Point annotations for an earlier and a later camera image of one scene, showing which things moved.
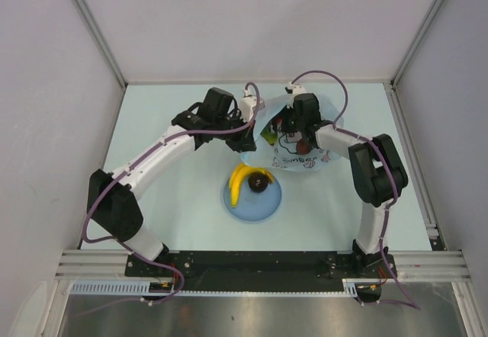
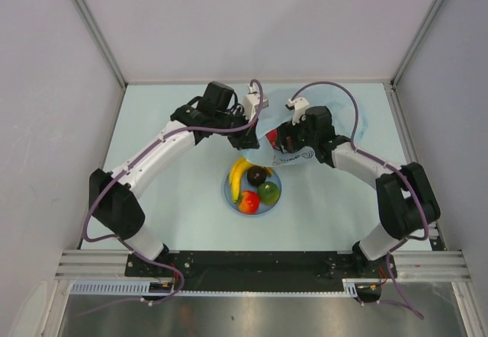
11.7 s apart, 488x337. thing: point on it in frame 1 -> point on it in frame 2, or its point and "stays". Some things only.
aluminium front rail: (413, 264) stays
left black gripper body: (235, 139) stays
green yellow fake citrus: (271, 137) -> (268, 193)
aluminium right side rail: (415, 168) stays
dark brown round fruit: (258, 182) -> (256, 174)
